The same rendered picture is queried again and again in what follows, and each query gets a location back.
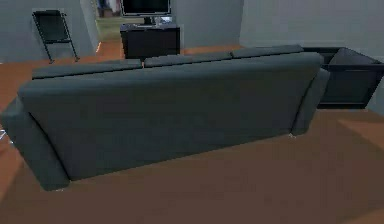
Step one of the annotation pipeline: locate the dark grey sofa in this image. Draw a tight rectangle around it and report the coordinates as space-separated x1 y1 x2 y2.
0 44 331 192

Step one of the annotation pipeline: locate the black television cabinet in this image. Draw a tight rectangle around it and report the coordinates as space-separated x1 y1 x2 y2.
119 23 181 61

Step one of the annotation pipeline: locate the black television set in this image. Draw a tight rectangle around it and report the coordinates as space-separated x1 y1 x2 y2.
120 0 173 26

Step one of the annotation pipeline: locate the black armchair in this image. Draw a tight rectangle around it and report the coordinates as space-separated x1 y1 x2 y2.
302 46 384 110

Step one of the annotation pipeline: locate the black folding chair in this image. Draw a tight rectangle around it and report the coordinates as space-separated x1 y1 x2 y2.
31 9 81 64

